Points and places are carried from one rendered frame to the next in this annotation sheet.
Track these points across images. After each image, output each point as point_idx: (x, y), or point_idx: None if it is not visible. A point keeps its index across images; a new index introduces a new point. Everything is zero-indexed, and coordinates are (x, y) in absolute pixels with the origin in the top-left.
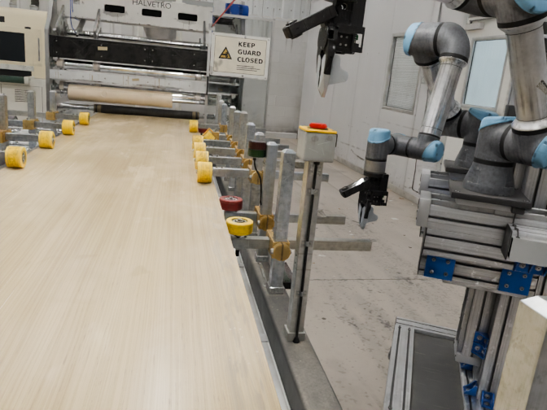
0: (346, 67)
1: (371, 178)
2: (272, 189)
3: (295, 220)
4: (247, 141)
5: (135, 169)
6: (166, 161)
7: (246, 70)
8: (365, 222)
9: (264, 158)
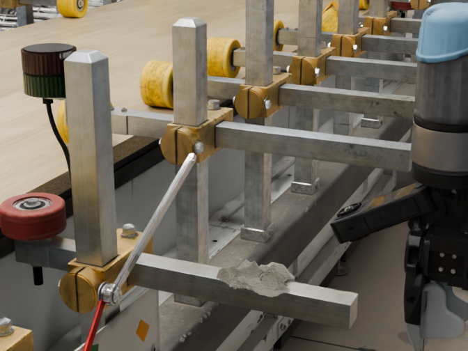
0: None
1: (432, 187)
2: (93, 195)
3: (196, 292)
4: (247, 38)
5: (12, 101)
6: (129, 81)
7: None
8: (417, 336)
9: (60, 99)
